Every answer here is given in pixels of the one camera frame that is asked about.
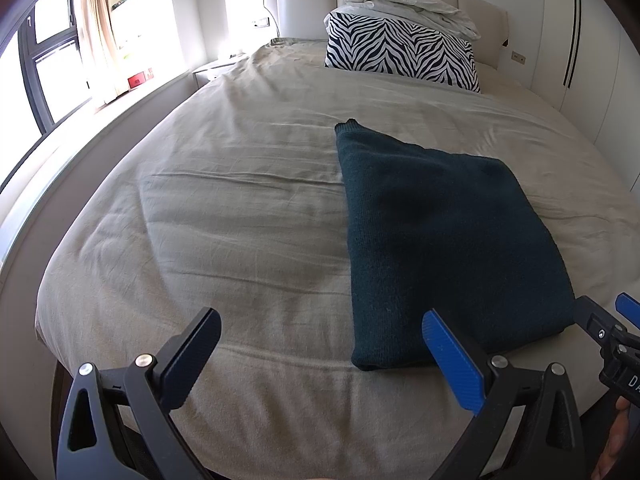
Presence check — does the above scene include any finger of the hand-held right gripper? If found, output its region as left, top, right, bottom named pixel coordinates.
left=573, top=296, right=612, bottom=335
left=614, top=292, right=640, bottom=328

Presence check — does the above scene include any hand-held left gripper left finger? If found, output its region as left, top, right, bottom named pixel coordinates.
left=55, top=307, right=223, bottom=480

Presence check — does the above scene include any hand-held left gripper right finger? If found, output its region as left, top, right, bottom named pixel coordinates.
left=421, top=309, right=584, bottom=480

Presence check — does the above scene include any dark teal knit sweater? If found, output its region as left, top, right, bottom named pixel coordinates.
left=334, top=119, right=576, bottom=372

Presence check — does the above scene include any person's right hand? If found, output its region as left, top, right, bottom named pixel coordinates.
left=591, top=394, right=640, bottom=480

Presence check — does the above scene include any bed with beige sheet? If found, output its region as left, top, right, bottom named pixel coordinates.
left=34, top=37, right=640, bottom=480

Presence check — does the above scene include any white window ledge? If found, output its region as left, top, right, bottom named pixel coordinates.
left=0, top=67, right=202, bottom=273

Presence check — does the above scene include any white wardrobe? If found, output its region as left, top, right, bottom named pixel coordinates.
left=529, top=0, right=640, bottom=188

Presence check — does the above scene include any white nightstand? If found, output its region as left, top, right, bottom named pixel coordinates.
left=193, top=52, right=251, bottom=92

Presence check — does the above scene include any zebra print pillow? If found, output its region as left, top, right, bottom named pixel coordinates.
left=324, top=10, right=482, bottom=94

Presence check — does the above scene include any black framed window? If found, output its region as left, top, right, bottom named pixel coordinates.
left=0, top=0, right=97, bottom=196

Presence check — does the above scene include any beige curtain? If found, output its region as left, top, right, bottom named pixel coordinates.
left=74, top=0, right=122, bottom=107

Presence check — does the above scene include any crumpled white duvet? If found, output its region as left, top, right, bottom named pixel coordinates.
left=342, top=0, right=482, bottom=42

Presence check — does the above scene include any beige padded headboard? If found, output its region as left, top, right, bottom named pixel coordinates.
left=262, top=0, right=511, bottom=69

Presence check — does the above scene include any black wardrobe handle bar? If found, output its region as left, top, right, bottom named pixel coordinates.
left=567, top=0, right=584, bottom=89
left=562, top=0, right=579, bottom=86

